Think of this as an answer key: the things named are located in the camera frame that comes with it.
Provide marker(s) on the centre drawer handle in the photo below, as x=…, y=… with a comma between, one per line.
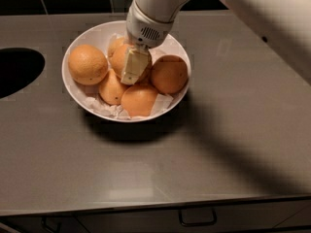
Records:
x=197, y=217

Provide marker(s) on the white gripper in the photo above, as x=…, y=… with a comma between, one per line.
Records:
x=144, y=28

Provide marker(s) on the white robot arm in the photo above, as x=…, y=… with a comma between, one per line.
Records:
x=285, y=25

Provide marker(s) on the drawer handle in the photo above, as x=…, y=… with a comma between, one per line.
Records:
x=197, y=217
x=50, y=226

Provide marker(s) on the white ceramic bowl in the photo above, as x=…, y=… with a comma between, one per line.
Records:
x=94, y=34

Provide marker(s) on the orange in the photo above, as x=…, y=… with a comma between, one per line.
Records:
x=139, y=100
x=111, y=89
x=87, y=65
x=169, y=74
x=117, y=62
x=114, y=45

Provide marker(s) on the white tissue paper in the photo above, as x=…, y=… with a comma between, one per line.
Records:
x=97, y=88

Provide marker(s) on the left drawer handle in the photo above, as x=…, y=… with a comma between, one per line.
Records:
x=50, y=226

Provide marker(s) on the black sink opening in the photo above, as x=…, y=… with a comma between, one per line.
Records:
x=19, y=67

